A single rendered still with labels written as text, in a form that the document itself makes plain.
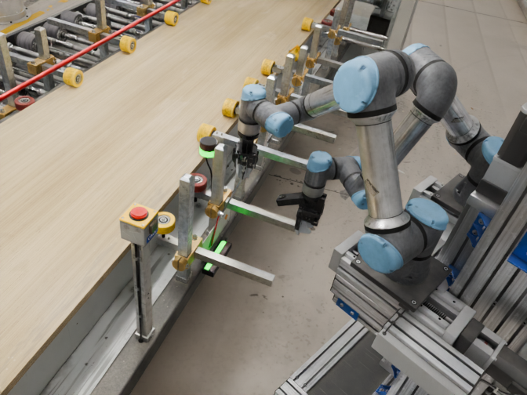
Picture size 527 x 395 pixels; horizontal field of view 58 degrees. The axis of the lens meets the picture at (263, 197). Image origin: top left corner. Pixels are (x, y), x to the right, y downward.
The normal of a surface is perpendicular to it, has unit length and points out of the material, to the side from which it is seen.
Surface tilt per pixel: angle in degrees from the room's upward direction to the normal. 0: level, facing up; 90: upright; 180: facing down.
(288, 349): 0
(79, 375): 0
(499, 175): 90
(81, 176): 0
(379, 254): 97
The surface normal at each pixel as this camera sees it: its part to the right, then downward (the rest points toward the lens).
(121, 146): 0.13, -0.75
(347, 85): -0.78, 0.22
